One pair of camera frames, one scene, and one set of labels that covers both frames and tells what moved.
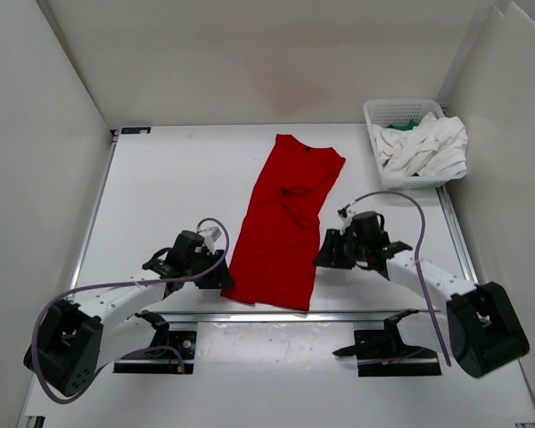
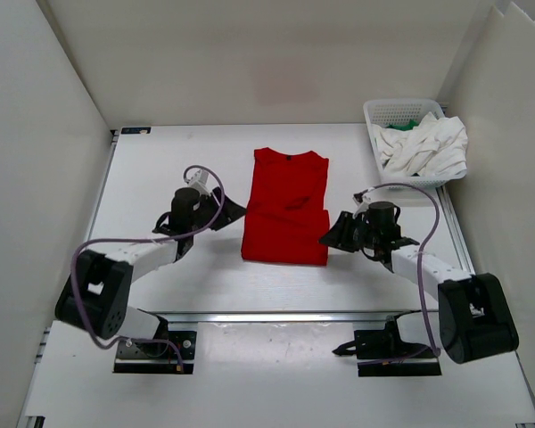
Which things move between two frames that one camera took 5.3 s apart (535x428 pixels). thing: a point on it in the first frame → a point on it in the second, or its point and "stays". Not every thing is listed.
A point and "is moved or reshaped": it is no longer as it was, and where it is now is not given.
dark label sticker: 135,129 stays
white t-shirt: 433,147 stays
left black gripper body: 204,259 → 206,209
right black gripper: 330,255 → 340,235
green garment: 411,125 stays
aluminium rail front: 313,318 stays
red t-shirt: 279,252 is moved or reshaped
